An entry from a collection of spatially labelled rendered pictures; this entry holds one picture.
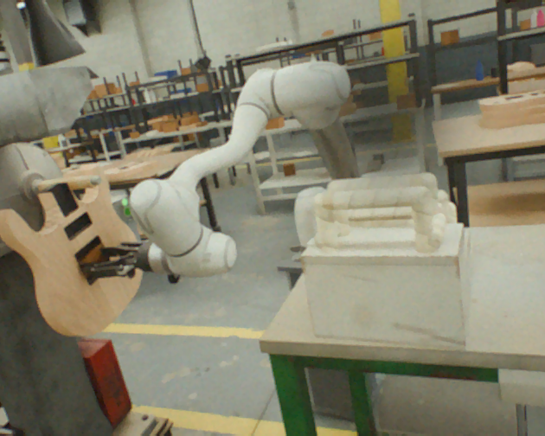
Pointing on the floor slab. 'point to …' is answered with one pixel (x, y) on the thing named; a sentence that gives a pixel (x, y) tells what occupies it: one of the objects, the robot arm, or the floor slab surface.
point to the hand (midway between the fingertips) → (94, 259)
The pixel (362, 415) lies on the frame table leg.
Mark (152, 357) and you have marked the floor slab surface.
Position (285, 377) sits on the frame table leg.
